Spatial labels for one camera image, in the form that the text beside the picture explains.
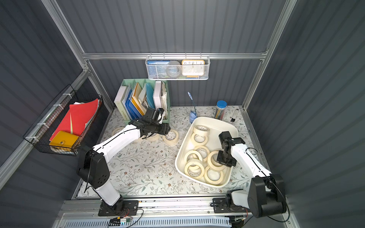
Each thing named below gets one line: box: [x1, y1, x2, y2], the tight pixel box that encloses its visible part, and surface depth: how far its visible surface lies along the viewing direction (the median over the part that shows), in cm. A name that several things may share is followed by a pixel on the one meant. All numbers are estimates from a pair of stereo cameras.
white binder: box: [153, 80, 162, 110], surface depth 96 cm
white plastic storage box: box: [174, 116, 239, 189], surface depth 90 cm
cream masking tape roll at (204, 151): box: [192, 145, 211, 162], surface depth 95 cm
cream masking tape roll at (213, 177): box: [203, 166, 224, 186], surface depth 83 cm
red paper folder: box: [48, 98, 99, 141], surface depth 76 cm
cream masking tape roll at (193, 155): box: [184, 150, 203, 163], surface depth 88 cm
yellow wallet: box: [48, 130, 79, 148], surface depth 65 cm
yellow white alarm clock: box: [181, 59, 206, 78], surface depth 90 cm
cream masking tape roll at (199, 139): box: [191, 133, 209, 146], surface depth 98 cm
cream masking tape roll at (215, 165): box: [207, 150, 227, 172], surface depth 82 cm
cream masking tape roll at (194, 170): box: [184, 161, 205, 180], surface depth 82 cm
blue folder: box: [124, 89, 143, 120], surface depth 98 cm
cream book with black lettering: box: [114, 85, 130, 121], surface depth 95 cm
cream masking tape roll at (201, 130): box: [192, 124, 211, 137], surface depth 101 cm
